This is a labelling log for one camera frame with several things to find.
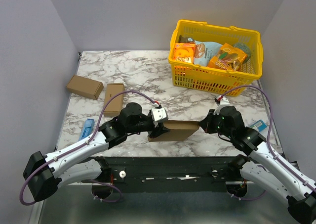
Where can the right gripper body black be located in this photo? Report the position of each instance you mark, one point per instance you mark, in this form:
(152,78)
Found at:
(205,124)

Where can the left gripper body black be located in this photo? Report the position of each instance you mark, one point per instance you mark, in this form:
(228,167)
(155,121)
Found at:
(145,125)

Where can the cardboard box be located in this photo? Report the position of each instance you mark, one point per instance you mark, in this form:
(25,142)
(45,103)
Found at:
(179,131)
(114,107)
(85,87)

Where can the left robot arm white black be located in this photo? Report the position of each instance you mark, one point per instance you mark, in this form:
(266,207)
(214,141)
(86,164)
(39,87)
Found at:
(44,174)

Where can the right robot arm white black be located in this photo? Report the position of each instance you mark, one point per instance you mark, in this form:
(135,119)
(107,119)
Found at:
(263,165)

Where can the folded cardboard box upright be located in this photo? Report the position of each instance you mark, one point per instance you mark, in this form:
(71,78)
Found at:
(114,107)

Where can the blue box right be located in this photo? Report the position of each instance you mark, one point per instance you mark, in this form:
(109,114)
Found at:
(259,126)

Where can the blue box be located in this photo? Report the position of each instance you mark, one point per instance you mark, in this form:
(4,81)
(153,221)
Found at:
(87,128)
(259,126)

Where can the blue box left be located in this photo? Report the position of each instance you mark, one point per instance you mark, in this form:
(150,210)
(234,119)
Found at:
(87,128)

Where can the orange Daddy snack box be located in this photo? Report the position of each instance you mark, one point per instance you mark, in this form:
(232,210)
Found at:
(184,52)

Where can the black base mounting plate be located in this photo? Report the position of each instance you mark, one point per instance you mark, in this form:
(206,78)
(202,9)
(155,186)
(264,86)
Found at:
(170,174)

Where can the yellow plastic shopping basket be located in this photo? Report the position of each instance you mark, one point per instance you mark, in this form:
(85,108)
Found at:
(189,75)

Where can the orange snack bag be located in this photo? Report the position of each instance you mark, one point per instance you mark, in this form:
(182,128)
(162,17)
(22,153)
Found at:
(228,58)

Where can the light blue snack bag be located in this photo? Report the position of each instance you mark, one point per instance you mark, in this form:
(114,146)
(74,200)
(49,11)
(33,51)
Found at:
(204,51)

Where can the green scouring pad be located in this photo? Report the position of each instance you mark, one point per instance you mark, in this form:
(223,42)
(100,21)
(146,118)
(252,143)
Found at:
(244,48)

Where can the dark brown snack packet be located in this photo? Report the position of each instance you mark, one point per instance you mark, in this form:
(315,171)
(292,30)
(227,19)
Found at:
(186,40)

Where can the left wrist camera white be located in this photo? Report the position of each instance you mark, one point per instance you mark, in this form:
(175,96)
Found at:
(159,115)

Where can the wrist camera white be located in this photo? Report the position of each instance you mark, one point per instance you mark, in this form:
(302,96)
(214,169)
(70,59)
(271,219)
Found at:
(159,115)
(222,102)

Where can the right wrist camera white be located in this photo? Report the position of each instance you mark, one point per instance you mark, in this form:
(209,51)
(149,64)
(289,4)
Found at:
(222,102)

